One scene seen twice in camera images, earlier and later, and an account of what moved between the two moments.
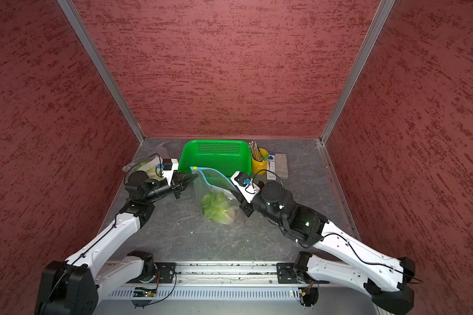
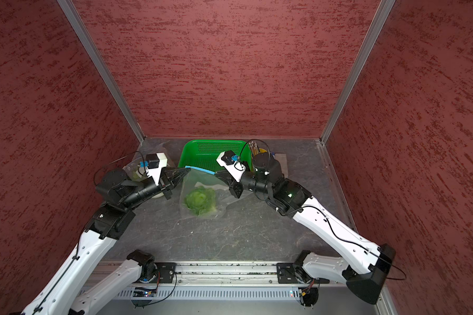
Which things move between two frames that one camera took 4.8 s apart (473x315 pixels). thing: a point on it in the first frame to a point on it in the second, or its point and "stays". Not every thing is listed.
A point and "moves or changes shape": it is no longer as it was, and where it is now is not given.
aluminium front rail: [217, 273] stays
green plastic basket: [227, 156] stays
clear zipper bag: [219, 198] moves or changes shape
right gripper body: [259, 203] to [251, 180]
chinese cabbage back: [217, 207] to [202, 201]
